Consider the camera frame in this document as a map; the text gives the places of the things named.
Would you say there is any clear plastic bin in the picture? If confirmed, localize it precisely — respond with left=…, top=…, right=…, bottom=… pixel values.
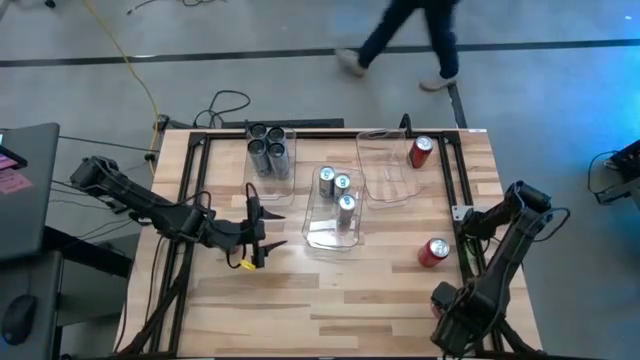
left=355, top=128, right=422, bottom=210
left=300, top=164, right=367, bottom=252
left=241, top=124, right=297, bottom=201

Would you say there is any phone with pink screen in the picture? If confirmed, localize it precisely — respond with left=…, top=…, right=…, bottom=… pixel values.
left=0, top=144, right=29, bottom=172

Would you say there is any black device with cable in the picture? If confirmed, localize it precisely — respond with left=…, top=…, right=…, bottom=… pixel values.
left=594, top=138, right=640, bottom=206

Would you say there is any black looped cable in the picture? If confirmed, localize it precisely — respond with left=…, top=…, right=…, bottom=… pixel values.
left=192, top=89, right=252, bottom=130

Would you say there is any yellow cable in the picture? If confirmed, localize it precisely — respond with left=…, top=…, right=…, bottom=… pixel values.
left=82, top=0, right=162, bottom=151

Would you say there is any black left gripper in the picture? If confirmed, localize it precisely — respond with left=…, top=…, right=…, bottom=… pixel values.
left=214, top=197, right=289, bottom=270

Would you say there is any person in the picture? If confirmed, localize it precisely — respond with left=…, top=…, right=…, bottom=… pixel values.
left=334, top=0, right=461, bottom=93

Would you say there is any dark grey desk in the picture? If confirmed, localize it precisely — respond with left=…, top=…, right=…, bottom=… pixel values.
left=0, top=224, right=135, bottom=360

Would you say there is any person's shoe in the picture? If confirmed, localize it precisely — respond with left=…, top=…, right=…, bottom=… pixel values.
left=418, top=73, right=459, bottom=93
left=334, top=48, right=369, bottom=79

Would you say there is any black computer mouse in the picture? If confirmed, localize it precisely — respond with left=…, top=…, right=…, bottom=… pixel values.
left=1, top=293, right=40, bottom=347

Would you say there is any black metal table frame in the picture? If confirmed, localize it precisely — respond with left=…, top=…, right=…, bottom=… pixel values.
left=112, top=127, right=544, bottom=360

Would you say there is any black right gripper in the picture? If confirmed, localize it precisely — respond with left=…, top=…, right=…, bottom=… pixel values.
left=430, top=282, right=501, bottom=357

